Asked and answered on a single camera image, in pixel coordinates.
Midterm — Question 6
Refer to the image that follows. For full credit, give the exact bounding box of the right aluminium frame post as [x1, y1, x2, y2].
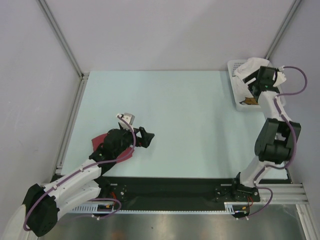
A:
[264, 0, 304, 60]

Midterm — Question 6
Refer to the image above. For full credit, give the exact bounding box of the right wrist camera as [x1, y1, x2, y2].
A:
[272, 66, 287, 88]

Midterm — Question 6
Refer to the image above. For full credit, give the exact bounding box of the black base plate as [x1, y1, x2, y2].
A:
[49, 174, 292, 212]

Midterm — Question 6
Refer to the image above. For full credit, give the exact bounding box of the white plastic basket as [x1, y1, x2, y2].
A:
[227, 57, 287, 112]

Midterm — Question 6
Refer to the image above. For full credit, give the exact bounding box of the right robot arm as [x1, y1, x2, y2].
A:
[230, 66, 301, 201]

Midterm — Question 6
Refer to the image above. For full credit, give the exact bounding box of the white tank top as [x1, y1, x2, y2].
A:
[232, 57, 270, 105]

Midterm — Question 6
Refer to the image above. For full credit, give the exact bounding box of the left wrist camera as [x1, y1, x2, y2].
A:
[116, 112, 135, 126]

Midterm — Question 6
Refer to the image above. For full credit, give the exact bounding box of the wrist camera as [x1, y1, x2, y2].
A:
[272, 66, 287, 88]
[116, 112, 135, 126]

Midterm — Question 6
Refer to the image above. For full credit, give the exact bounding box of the left aluminium frame post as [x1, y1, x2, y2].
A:
[37, 0, 89, 175]

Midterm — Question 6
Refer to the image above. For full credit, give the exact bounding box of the white cable duct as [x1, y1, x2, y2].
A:
[69, 202, 249, 215]

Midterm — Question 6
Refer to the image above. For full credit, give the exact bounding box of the red tank top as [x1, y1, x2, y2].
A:
[91, 133, 134, 163]

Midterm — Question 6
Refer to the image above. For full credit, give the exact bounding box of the tan tank top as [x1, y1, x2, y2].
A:
[243, 97, 258, 105]

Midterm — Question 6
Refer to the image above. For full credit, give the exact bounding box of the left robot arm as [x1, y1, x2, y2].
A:
[22, 121, 155, 237]

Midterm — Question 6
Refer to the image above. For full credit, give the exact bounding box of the aluminium frame post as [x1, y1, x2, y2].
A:
[37, 0, 89, 175]
[264, 0, 304, 60]

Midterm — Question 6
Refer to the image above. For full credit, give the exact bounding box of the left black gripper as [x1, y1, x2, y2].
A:
[113, 126, 154, 158]

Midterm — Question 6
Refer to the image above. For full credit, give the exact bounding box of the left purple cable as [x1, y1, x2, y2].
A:
[23, 114, 137, 231]

